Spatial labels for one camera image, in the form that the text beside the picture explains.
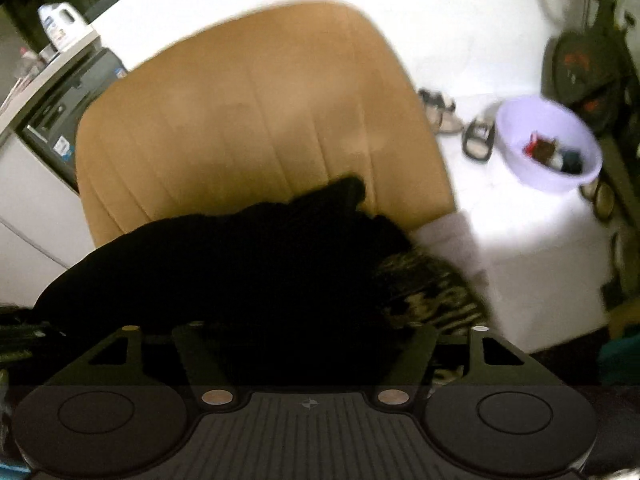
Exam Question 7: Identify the black sweater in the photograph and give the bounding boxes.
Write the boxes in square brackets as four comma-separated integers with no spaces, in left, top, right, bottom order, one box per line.
[32,174,418,386]

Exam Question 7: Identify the dark teal container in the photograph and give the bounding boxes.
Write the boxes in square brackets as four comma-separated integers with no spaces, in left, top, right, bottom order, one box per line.
[557,149,585,173]

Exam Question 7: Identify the white cabinet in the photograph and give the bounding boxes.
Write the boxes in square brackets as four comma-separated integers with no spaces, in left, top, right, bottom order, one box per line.
[0,130,86,306]

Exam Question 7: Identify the purple plastic basin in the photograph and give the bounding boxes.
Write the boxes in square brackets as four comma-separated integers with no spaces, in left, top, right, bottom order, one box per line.
[494,95,603,195]

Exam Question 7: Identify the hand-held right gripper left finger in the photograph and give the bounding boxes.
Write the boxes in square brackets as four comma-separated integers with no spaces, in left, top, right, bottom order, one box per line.
[75,325,235,406]

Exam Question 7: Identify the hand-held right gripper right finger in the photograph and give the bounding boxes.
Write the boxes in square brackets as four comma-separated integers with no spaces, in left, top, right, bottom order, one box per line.
[372,326,533,406]

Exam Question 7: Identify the dark front washing machine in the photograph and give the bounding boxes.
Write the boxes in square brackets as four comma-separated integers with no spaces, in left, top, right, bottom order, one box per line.
[17,47,128,193]

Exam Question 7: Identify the strappy sandal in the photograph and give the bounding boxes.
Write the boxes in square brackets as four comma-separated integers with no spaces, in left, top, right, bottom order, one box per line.
[417,87,463,135]
[461,116,496,162]

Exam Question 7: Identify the brown shoes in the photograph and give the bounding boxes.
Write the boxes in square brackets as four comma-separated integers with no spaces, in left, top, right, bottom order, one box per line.
[580,177,618,221]

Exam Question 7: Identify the teal cloth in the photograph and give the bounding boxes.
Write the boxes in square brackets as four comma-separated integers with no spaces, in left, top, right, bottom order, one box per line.
[597,337,640,386]

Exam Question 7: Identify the white detergent bottle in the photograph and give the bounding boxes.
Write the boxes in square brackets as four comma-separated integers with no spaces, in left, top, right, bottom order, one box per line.
[37,2,88,53]

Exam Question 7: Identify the dark trolley bag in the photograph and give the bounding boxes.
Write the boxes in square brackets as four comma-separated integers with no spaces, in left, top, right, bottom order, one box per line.
[537,0,640,131]

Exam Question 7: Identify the red small container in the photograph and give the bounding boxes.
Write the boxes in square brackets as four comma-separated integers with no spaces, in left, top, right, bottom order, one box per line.
[524,131,556,161]

